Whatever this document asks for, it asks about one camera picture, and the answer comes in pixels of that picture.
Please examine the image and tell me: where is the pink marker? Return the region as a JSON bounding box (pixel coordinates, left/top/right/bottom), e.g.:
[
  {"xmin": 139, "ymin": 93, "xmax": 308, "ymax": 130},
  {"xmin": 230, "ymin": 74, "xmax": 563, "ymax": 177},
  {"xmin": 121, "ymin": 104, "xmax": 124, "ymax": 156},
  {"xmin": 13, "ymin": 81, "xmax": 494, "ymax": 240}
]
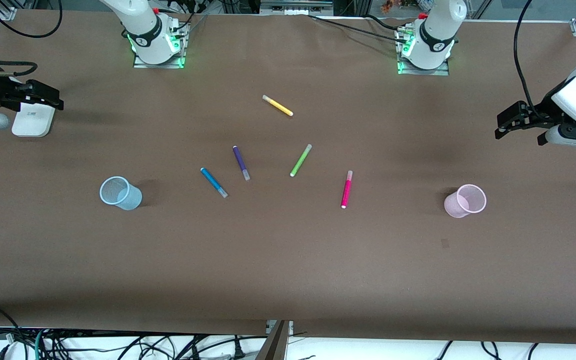
[{"xmin": 340, "ymin": 170, "xmax": 354, "ymax": 209}]

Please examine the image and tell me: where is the blue marker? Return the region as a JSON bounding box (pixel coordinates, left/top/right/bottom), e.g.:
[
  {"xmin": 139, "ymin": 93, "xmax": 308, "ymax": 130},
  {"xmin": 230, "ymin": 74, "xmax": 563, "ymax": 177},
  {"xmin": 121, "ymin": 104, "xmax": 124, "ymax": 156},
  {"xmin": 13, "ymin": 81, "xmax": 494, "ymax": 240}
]
[{"xmin": 200, "ymin": 167, "xmax": 229, "ymax": 199}]

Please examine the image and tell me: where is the white desk lamp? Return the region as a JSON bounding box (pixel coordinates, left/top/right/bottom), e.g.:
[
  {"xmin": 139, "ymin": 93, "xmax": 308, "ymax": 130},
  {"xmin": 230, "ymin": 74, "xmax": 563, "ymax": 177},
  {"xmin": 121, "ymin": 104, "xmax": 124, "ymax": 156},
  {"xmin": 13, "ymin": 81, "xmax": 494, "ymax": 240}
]
[{"xmin": 11, "ymin": 97, "xmax": 57, "ymax": 138}]

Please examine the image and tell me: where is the translucent pink plastic cup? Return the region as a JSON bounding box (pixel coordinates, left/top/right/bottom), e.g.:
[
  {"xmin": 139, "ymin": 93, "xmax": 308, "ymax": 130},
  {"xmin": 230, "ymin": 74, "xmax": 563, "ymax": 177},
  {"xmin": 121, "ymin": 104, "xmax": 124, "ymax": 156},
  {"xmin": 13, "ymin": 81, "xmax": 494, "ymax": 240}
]
[{"xmin": 443, "ymin": 184, "xmax": 487, "ymax": 219}]

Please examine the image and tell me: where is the translucent blue plastic cup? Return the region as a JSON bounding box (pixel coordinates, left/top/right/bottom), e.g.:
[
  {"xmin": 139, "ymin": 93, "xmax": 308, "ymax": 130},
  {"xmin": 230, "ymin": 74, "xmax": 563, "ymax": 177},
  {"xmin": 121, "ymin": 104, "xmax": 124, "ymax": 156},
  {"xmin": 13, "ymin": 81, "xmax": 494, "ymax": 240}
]
[{"xmin": 99, "ymin": 176, "xmax": 143, "ymax": 211}]

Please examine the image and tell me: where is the green marker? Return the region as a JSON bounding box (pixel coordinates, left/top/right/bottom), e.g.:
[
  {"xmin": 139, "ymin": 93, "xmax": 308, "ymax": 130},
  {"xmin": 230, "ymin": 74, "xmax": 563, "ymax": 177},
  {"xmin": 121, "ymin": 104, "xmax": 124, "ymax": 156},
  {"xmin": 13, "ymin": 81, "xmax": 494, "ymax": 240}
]
[{"xmin": 289, "ymin": 144, "xmax": 313, "ymax": 178}]

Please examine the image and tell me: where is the purple marker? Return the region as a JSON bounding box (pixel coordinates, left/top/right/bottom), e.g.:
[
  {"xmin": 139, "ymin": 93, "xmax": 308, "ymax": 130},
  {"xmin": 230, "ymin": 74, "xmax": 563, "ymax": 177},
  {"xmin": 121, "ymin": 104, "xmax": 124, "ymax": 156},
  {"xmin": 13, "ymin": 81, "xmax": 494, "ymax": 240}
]
[{"xmin": 232, "ymin": 145, "xmax": 251, "ymax": 181}]

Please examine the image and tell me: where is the yellow marker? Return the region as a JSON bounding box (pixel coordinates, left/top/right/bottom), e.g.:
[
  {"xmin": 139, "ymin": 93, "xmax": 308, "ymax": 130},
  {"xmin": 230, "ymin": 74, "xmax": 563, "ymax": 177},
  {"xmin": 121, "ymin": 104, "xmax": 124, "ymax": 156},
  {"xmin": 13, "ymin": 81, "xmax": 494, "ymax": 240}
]
[{"xmin": 262, "ymin": 94, "xmax": 294, "ymax": 117}]

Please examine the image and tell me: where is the grey power strip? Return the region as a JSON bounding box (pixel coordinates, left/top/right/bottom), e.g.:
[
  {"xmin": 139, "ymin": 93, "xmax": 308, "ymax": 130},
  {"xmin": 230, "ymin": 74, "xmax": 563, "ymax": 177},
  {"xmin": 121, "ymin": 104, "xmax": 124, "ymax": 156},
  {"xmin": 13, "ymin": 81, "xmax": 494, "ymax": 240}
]
[{"xmin": 260, "ymin": 0, "xmax": 334, "ymax": 16}]

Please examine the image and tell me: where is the brown table leg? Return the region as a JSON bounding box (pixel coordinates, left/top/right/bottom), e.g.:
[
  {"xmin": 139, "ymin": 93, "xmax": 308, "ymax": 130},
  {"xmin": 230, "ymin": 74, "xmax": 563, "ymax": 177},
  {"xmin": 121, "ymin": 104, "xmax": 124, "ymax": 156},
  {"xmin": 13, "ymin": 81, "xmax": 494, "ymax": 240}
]
[{"xmin": 254, "ymin": 320, "xmax": 290, "ymax": 360}]

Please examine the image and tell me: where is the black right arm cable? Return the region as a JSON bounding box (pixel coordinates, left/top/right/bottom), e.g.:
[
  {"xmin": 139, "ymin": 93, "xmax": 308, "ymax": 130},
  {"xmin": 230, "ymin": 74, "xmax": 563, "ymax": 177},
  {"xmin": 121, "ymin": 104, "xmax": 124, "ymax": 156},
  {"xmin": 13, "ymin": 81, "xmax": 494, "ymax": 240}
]
[{"xmin": 0, "ymin": 0, "xmax": 64, "ymax": 77}]

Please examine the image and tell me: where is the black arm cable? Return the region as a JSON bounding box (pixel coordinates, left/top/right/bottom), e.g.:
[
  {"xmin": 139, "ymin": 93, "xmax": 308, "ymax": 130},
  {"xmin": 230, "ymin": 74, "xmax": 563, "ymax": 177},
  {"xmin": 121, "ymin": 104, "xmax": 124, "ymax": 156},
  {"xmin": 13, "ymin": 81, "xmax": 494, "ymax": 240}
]
[
  {"xmin": 0, "ymin": 0, "xmax": 64, "ymax": 77},
  {"xmin": 513, "ymin": 0, "xmax": 546, "ymax": 121}
]

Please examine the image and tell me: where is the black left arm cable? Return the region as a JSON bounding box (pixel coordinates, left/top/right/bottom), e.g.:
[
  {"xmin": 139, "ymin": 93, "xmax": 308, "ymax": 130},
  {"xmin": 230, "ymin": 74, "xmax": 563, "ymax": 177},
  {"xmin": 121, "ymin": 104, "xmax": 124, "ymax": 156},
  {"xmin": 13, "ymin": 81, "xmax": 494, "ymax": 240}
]
[{"xmin": 513, "ymin": 0, "xmax": 546, "ymax": 121}]

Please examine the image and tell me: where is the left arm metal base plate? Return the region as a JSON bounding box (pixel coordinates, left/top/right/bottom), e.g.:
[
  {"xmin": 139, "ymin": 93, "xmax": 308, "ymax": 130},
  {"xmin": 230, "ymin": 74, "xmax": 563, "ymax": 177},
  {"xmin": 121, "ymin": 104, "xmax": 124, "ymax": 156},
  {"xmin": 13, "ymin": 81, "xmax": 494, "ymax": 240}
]
[{"xmin": 396, "ymin": 27, "xmax": 450, "ymax": 77}]

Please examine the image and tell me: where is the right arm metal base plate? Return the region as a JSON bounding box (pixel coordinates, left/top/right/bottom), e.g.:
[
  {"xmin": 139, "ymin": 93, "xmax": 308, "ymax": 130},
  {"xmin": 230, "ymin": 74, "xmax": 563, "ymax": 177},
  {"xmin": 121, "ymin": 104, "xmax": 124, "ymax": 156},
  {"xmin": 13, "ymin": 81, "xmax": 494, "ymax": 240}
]
[{"xmin": 133, "ymin": 22, "xmax": 187, "ymax": 70}]

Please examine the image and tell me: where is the black cable on table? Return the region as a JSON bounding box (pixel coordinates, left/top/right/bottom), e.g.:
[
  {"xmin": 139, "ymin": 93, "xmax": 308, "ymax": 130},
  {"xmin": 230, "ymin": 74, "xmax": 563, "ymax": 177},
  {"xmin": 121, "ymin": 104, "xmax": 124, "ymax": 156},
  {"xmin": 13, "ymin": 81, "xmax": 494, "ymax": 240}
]
[{"xmin": 308, "ymin": 14, "xmax": 415, "ymax": 44}]

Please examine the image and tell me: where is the white metal bracket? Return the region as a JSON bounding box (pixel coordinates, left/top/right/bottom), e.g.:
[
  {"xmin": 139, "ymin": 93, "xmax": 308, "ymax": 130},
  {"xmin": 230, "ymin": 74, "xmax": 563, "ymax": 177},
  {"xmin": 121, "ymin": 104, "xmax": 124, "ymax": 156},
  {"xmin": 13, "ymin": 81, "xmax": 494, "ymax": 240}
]
[{"xmin": 266, "ymin": 320, "xmax": 295, "ymax": 337}]

